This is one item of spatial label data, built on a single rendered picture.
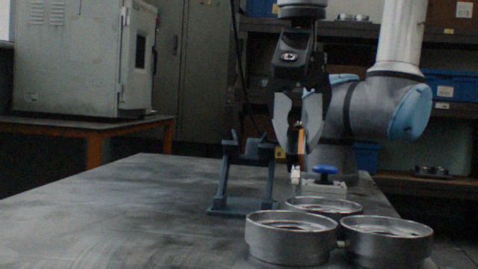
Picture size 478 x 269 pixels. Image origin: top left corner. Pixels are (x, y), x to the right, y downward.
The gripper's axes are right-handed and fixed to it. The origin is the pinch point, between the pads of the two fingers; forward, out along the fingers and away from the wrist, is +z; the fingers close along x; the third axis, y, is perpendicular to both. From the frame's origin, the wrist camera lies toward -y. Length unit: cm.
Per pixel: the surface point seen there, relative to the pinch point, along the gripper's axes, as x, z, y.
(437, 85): -58, -5, 344
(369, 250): -10.6, 8.4, -23.3
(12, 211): 36.7, 8.6, -16.5
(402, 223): -14.5, 7.4, -13.9
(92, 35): 121, -28, 182
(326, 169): -4.0, 4.3, 5.7
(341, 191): -6.5, 7.4, 4.2
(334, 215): -6.4, 7.1, -13.5
